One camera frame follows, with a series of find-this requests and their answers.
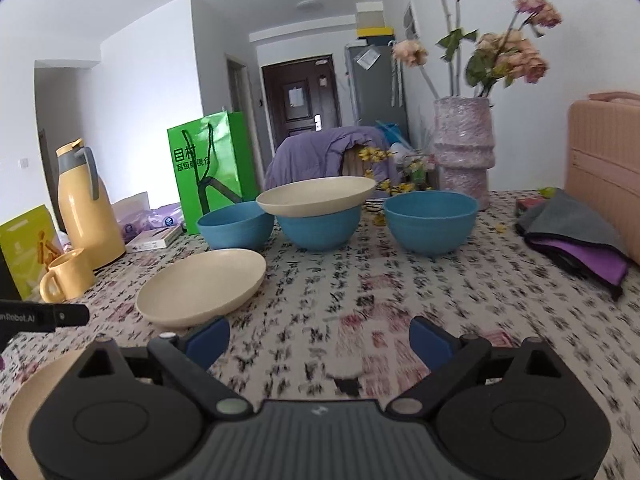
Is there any cream plate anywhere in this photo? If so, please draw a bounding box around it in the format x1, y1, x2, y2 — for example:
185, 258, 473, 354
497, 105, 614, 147
136, 248, 267, 330
1, 350, 82, 480
256, 177, 376, 218

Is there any blue bowl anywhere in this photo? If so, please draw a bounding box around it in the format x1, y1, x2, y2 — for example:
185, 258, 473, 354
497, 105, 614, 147
196, 200, 274, 252
277, 206, 361, 252
383, 191, 480, 257

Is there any yellow mug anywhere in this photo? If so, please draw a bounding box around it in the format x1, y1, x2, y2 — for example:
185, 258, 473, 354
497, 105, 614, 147
39, 248, 96, 304

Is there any yellow-green snack box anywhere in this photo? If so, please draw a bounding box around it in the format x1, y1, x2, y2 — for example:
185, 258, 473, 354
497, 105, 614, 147
1, 205, 63, 299

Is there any yellow thermos jug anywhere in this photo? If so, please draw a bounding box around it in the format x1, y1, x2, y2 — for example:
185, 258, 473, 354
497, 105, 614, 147
56, 139, 126, 270

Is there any calligraphy print tablecloth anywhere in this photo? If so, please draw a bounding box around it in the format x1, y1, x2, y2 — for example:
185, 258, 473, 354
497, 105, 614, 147
0, 187, 640, 480

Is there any white book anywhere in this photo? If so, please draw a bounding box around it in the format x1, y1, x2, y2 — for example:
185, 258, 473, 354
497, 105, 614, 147
126, 226, 183, 252

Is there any red small box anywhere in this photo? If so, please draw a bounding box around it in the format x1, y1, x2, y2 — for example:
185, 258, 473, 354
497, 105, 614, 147
515, 196, 547, 218

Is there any grey cloth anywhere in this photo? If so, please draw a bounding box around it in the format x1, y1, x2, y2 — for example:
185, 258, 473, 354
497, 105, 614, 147
515, 190, 629, 258

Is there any purple cloth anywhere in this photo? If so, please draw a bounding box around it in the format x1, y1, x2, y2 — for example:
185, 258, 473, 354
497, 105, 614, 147
525, 238, 629, 301

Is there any green paper bag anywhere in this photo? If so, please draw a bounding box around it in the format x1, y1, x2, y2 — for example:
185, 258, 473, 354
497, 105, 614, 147
167, 112, 258, 234

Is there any purple ribbed vase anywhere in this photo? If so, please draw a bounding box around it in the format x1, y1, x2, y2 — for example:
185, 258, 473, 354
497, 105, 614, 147
433, 96, 496, 210

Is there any wooden chair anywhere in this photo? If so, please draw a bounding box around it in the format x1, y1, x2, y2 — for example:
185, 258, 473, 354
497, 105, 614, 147
341, 144, 381, 180

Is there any yellow flower branch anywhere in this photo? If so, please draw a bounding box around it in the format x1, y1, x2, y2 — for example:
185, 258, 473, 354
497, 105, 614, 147
357, 146, 434, 196

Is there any purple jacket on chair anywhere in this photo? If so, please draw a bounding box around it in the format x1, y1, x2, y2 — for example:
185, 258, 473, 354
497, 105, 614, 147
264, 126, 390, 190

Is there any pink hard case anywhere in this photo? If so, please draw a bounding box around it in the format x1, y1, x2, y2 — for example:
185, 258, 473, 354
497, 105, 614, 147
564, 91, 640, 261

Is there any dark brown door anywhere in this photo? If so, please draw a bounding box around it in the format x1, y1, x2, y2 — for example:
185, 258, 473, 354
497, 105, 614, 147
262, 55, 342, 148

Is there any grey refrigerator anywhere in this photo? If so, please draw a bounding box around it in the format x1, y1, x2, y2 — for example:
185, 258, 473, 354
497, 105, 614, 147
345, 46, 408, 138

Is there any yellow box on fridge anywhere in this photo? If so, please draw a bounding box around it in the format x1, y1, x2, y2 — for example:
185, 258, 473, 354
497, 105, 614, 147
356, 1, 394, 39

